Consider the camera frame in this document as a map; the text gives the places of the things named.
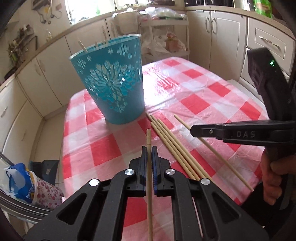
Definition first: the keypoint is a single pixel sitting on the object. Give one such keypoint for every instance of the green snack bag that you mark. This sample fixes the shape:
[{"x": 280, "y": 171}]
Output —
[{"x": 263, "y": 7}]

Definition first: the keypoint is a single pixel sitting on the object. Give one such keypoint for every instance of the blue plastic bag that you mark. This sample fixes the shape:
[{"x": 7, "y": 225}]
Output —
[{"x": 22, "y": 182}]

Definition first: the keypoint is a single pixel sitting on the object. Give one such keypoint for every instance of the white rolling cart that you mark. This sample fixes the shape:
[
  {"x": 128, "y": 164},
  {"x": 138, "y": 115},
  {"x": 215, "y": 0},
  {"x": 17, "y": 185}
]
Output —
[{"x": 162, "y": 39}]

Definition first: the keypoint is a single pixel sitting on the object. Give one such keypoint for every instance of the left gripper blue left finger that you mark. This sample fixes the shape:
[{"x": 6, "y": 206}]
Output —
[{"x": 142, "y": 172}]

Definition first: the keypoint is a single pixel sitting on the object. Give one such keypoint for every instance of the teal perforated bucket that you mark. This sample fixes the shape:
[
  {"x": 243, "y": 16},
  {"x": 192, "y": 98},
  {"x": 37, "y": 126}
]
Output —
[{"x": 111, "y": 72}]

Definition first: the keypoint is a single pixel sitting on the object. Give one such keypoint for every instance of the clear plastic bottle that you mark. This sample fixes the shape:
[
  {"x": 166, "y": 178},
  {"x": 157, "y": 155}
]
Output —
[{"x": 48, "y": 35}]

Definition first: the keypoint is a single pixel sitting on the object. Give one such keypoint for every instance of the person's right hand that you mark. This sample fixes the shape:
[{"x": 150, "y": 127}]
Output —
[{"x": 271, "y": 175}]

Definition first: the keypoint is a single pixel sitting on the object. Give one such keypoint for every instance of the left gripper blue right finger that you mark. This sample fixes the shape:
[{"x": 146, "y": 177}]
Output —
[{"x": 156, "y": 171}]

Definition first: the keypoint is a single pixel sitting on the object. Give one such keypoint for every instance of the floral waste bin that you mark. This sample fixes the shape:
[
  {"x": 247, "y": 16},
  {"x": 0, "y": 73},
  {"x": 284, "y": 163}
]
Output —
[{"x": 46, "y": 195}]

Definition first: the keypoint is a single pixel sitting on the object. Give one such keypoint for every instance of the red white checkered tablecloth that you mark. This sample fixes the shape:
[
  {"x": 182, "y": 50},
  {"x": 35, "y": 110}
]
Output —
[{"x": 181, "y": 94}]

